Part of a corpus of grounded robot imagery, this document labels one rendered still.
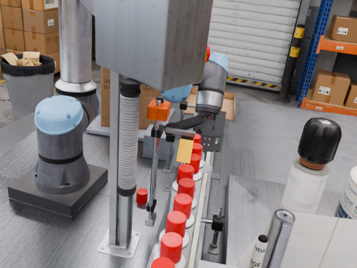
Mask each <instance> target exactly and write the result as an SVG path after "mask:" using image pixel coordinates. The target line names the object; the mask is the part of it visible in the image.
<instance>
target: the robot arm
mask: <svg viewBox="0 0 357 268"><path fill-rule="evenodd" d="M92 14H93V15H94V16H95V0H58V21H59V53H60V70H61V78H60V79H59V80H58V81H57V82H56V84H55V94H56V96H52V97H51V98H46V99H44V100H42V101H41V102H40V103H39V104H38V105H37V107H36V110H35V125H36V130H37V142H38V153H39V159H38V162H37V166H36V169H35V172H34V182H35V186H36V187H37V188H38V189H39V190H40V191H42V192H45V193H47V194H52V195H65V194H70V193H73V192H76V191H78V190H80V189H82V188H84V187H85V186H86V185H87V184H88V182H89V180H90V170H89V167H88V166H87V163H86V160H85V157H84V155H83V133H84V132H85V130H86V129H87V127H88V126H89V124H90V123H91V122H92V120H93V119H94V118H95V117H96V115H97V114H98V111H99V107H100V99H99V96H98V94H97V91H96V90H97V86H96V84H95V83H94V82H93V81H92V79H91V45H92ZM228 62H229V61H228V58H227V56H225V55H224V54H221V53H216V52H214V53H212V52H210V58H209V60H208V61H207V62H206V63H205V67H204V71H203V78H202V82H201V83H196V84H193V86H198V92H197V99H196V103H195V105H196V107H195V112H197V113H200V115H197V116H194V117H191V118H188V119H185V120H182V121H179V122H175V123H174V122H172V123H169V124H166V125H165V126H164V131H165V128H166V127H169V128H175V129H182V130H187V129H191V128H193V131H195V132H196V134H199V135H200V136H201V143H200V144H201V145H202V146H203V149H202V150H206V151H207V152H217V153H219V152H220V150H221V146H222V140H223V131H224V124H225V118H226V112H224V111H220V110H221V109H222V106H223V99H224V92H225V86H226V79H227V75H228ZM191 89H192V85H188V86H184V87H180V88H175V89H171V90H167V91H160V93H161V95H162V96H163V97H164V99H165V100H167V101H168V102H171V103H180V102H182V101H184V100H186V99H187V97H188V96H189V94H190V91H191ZM202 114H203V115H202ZM209 116H210V117H211V119H209ZM165 134H166V135H167V136H174V135H176V134H173V133H166V132H165Z"/></svg>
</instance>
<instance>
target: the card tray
mask: <svg viewBox="0 0 357 268"><path fill-rule="evenodd" d="M197 92H198V88H193V87H192V89H191V91H190V94H189V96H188V97H187V99H186V102H188V105H194V106H196V99H197ZM195 110H196V109H195V108H189V107H187V109H186V110H184V113H185V114H192V115H194V113H195ZM220 111H224V112H226V118H225V119H226V120H231V121H234V117H235V94H234V93H227V92H224V99H223V106H222V109H221V110H220Z"/></svg>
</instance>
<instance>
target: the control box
mask: <svg viewBox="0 0 357 268"><path fill-rule="evenodd" d="M212 6H213V0H95V32H96V64H98V65H100V66H103V67H105V68H107V69H109V70H112V71H114V72H116V73H119V74H121V75H123V76H126V77H128V78H130V79H133V80H135V81H137V82H140V83H142V84H144V85H147V86H149V87H151V88H154V89H157V90H159V91H167V90H171V89H175V88H180V87H184V86H188V85H193V84H196V83H201V82H202V78H203V71H204V67H205V62H206V58H207V43H208V35H209V27H210V19H211V12H212Z"/></svg>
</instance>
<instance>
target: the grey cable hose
mask: <svg viewBox="0 0 357 268"><path fill-rule="evenodd" d="M120 85H121V88H120V93H121V94H120V135H119V163H118V164H119V165H118V183H117V191H118V193H119V194H120V195H121V196H124V197H130V196H132V195H134V194H135V192H136V189H137V184H136V171H137V150H138V130H139V128H138V127H139V108H140V107H139V106H140V104H139V103H140V93H141V90H140V85H141V83H140V82H137V81H135V80H133V79H130V78H123V79H122V80H121V81H120Z"/></svg>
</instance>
